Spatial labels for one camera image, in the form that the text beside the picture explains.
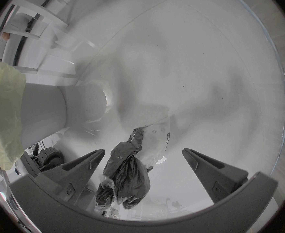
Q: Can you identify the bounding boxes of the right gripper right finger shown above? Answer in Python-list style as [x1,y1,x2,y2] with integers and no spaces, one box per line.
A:
[182,148,249,205]

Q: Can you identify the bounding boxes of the grey padded white-legged chair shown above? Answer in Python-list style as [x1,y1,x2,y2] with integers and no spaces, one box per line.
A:
[0,0,95,78]

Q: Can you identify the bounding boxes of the clear printed wrapper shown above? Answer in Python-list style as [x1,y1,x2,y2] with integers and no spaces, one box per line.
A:
[93,114,176,213]

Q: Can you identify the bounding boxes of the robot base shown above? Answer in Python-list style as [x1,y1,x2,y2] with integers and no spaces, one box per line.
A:
[19,147,66,179]

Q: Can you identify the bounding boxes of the white trash bin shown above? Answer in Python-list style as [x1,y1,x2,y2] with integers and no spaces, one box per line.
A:
[18,80,114,150]

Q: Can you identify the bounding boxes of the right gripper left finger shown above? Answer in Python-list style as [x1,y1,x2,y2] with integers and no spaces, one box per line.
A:
[39,149,106,206]

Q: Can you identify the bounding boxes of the yellow plastic bag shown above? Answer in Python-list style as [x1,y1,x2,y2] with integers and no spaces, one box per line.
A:
[0,61,27,171]

